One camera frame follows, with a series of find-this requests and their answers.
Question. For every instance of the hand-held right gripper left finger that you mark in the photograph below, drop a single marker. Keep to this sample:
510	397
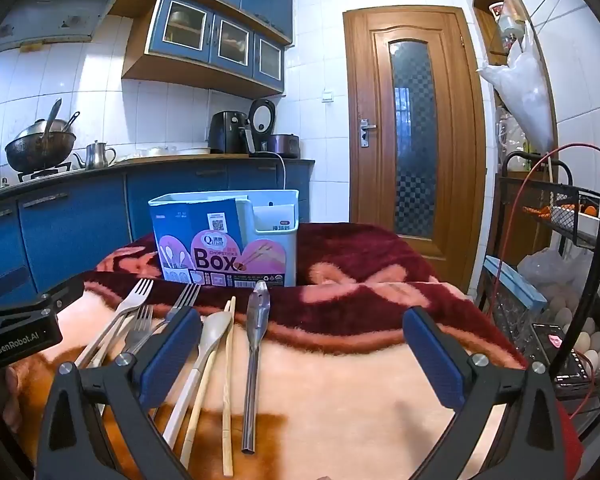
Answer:
172	355

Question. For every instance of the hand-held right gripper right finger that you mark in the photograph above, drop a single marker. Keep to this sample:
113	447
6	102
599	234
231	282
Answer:
432	360

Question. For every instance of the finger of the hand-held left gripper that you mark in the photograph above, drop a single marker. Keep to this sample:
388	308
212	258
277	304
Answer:
65	287
7	280

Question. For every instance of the light blue utensil box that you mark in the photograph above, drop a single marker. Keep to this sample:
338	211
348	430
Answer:
220	240

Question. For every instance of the person's left hand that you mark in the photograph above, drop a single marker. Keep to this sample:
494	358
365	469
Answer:
11	395

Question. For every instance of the blue base cabinet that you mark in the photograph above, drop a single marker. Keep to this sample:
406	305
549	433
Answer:
75	230

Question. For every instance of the flat blue box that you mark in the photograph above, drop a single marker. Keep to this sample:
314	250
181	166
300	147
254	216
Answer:
515	285

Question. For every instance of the gas stove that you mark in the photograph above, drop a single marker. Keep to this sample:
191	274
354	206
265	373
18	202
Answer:
42	174

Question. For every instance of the smartphone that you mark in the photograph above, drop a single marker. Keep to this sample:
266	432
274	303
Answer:
555	345

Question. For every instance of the red and pink floral blanket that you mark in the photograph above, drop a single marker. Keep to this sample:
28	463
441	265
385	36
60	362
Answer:
360	252

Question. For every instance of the dark steel wok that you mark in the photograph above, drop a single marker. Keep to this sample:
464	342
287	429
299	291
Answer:
35	152

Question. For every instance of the stainless steel kettle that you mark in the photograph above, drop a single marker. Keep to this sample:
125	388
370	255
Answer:
97	156

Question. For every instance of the clear plastic bag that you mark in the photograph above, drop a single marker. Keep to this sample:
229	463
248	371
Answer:
545	265

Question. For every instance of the pile of eggs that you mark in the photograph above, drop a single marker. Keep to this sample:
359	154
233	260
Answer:
587	340

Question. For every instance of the metal spatula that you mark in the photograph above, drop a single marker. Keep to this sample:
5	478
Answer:
50	125

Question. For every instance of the metal ladle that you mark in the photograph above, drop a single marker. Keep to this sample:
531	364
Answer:
70	120

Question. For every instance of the orange carrot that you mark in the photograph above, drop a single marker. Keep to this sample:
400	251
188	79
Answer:
535	210

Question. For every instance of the white dish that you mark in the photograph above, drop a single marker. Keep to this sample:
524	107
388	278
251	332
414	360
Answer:
195	150

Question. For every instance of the black air fryer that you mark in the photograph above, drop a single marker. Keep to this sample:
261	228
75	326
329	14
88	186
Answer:
225	132

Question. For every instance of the rice cooker with open lid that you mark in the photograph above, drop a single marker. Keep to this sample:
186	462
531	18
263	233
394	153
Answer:
282	145

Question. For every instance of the wooden door with glass panel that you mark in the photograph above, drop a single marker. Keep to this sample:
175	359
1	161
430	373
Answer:
370	110

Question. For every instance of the grey range hood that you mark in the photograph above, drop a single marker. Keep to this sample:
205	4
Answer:
45	10

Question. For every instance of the white hanging plastic bag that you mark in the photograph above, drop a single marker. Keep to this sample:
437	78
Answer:
527	95

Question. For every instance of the red and white cup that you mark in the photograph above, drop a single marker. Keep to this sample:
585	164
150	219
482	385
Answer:
497	9

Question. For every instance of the white wall switch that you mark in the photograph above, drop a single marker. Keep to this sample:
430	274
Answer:
326	95

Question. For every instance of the blue wall cabinet glass doors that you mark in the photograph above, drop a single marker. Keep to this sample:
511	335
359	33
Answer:
207	40

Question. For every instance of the wooden wall shelf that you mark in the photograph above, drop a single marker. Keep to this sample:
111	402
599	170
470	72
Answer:
485	25

